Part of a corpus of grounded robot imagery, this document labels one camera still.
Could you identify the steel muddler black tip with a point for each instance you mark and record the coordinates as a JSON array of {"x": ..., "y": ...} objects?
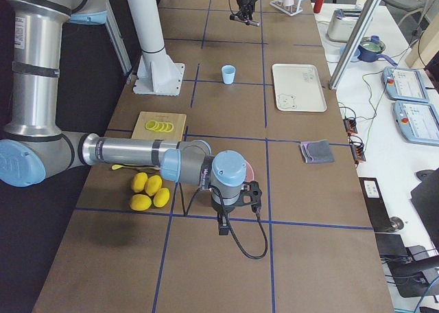
[{"x": 234, "y": 17}]

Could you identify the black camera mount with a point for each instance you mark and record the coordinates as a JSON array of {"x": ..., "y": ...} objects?
[{"x": 250, "y": 195}]

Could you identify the purple folded cloth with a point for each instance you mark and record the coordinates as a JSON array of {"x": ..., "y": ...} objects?
[{"x": 303, "y": 149}]

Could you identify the cream bear print tray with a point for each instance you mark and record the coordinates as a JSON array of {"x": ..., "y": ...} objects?
[{"x": 297, "y": 88}]

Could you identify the grey folded cloth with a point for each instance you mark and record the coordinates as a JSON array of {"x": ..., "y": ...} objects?
[{"x": 319, "y": 152}]

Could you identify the pink bowl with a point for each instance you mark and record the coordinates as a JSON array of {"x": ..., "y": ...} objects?
[{"x": 249, "y": 173}]

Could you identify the lemon slice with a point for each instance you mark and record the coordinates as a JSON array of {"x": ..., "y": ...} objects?
[
  {"x": 168, "y": 127},
  {"x": 151, "y": 124},
  {"x": 163, "y": 127},
  {"x": 157, "y": 126}
]

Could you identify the bamboo cutting board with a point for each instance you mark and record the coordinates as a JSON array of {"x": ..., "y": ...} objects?
[{"x": 178, "y": 120}]

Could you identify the whole yellow lemon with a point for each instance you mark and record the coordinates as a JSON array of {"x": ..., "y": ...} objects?
[
  {"x": 138, "y": 182},
  {"x": 161, "y": 198},
  {"x": 153, "y": 184},
  {"x": 140, "y": 202}
]

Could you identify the yellow plastic knife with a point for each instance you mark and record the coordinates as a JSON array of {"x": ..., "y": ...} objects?
[{"x": 134, "y": 167}]

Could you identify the teach pendant tablet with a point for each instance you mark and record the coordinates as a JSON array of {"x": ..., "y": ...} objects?
[
  {"x": 418, "y": 122},
  {"x": 404, "y": 84}
]

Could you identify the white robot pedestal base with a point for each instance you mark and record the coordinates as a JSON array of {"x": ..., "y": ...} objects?
[{"x": 157, "y": 74}]

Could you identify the blue saucepan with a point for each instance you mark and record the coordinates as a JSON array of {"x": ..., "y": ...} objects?
[{"x": 371, "y": 49}]

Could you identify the aluminium frame post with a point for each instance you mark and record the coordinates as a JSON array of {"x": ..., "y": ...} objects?
[{"x": 359, "y": 30}]

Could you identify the light blue plastic cup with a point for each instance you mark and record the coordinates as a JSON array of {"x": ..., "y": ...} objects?
[{"x": 228, "y": 74}]

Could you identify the white toaster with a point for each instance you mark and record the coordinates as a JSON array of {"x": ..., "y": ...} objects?
[{"x": 342, "y": 23}]

